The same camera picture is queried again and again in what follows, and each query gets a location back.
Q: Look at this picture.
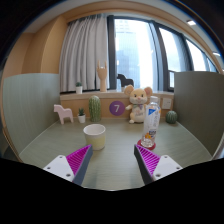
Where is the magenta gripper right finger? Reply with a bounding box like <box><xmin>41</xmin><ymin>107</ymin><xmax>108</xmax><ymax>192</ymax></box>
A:
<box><xmin>134</xmin><ymin>145</ymin><xmax>182</xmax><ymax>185</ymax></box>

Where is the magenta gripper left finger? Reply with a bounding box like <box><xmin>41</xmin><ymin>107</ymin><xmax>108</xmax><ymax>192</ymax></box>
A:
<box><xmin>44</xmin><ymin>145</ymin><xmax>93</xmax><ymax>186</ymax></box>

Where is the clear plastic water bottle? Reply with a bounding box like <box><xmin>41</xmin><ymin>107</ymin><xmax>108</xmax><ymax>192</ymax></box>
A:
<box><xmin>141</xmin><ymin>96</ymin><xmax>161</xmax><ymax>148</ymax></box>

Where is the red round coaster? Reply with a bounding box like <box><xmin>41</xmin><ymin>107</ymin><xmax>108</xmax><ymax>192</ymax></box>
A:
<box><xmin>136</xmin><ymin>139</ymin><xmax>157</xmax><ymax>151</ymax></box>

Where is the pale yellow paper cup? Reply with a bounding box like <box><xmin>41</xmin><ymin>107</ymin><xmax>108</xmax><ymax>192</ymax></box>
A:
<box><xmin>83</xmin><ymin>124</ymin><xmax>106</xmax><ymax>150</ymax></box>

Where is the small potted plant on desk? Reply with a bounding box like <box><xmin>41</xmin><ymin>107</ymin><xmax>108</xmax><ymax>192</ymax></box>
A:
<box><xmin>78</xmin><ymin>108</ymin><xmax>86</xmax><ymax>123</ymax></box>

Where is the round green ceramic cactus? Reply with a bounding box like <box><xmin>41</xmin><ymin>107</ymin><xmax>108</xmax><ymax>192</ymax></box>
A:
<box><xmin>165</xmin><ymin>111</ymin><xmax>178</xmax><ymax>124</ymax></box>

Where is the pink wooden horse figure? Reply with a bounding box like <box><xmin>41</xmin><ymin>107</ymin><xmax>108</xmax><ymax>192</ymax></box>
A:
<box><xmin>54</xmin><ymin>104</ymin><xmax>73</xmax><ymax>123</ymax></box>

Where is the tall green ceramic cactus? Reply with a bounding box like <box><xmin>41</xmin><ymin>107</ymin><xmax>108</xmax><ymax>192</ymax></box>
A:
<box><xmin>88</xmin><ymin>95</ymin><xmax>101</xmax><ymax>122</ymax></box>

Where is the purple round number sign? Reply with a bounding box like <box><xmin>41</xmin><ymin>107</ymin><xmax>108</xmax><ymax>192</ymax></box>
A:
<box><xmin>109</xmin><ymin>101</ymin><xmax>125</xmax><ymax>116</ymax></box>

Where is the beige plush mouse toy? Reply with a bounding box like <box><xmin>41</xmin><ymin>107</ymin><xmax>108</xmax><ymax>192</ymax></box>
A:
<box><xmin>124</xmin><ymin>85</ymin><xmax>153</xmax><ymax>124</ymax></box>

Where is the small potted plant on sill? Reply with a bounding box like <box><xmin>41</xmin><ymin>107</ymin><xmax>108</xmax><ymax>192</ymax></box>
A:
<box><xmin>76</xmin><ymin>82</ymin><xmax>83</xmax><ymax>94</ymax></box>

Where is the left green partition panel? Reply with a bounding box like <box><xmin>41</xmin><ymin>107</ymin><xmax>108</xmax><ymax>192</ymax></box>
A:
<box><xmin>3</xmin><ymin>73</ymin><xmax>60</xmax><ymax>154</ymax></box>

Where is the green partition panel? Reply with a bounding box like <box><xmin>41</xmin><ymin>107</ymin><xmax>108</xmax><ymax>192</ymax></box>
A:
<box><xmin>173</xmin><ymin>71</ymin><xmax>224</xmax><ymax>155</ymax></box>
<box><xmin>3</xmin><ymin>73</ymin><xmax>60</xmax><ymax>154</ymax></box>

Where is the right green partition panel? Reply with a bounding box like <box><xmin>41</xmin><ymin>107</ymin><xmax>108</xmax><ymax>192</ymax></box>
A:
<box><xmin>173</xmin><ymin>71</ymin><xmax>224</xmax><ymax>155</ymax></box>

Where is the black horse figure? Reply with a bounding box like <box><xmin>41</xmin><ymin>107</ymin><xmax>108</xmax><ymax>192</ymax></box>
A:
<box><xmin>117</xmin><ymin>74</ymin><xmax>134</xmax><ymax>88</ymax></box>

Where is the wooden hand sculpture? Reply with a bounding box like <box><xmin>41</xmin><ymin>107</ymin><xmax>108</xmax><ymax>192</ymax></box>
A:
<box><xmin>97</xmin><ymin>64</ymin><xmax>107</xmax><ymax>92</ymax></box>

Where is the grey curtain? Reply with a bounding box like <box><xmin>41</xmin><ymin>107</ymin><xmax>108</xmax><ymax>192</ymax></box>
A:
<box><xmin>59</xmin><ymin>14</ymin><xmax>108</xmax><ymax>92</ymax></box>

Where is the right white wall socket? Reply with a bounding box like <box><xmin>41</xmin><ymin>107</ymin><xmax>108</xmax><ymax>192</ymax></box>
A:
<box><xmin>162</xmin><ymin>98</ymin><xmax>172</xmax><ymax>109</ymax></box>

